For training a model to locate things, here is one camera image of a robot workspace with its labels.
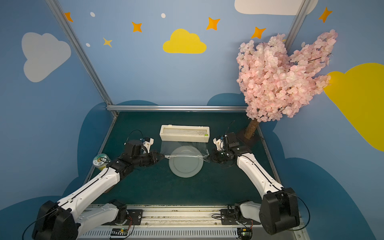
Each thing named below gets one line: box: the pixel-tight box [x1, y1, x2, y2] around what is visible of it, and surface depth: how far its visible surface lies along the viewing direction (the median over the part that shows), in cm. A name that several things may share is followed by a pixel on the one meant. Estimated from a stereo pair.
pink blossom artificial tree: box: [236, 29, 338, 140], surface depth 66 cm
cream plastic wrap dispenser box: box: [159, 124, 210, 143], surface depth 102 cm
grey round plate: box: [168, 145, 204, 178], surface depth 92 cm
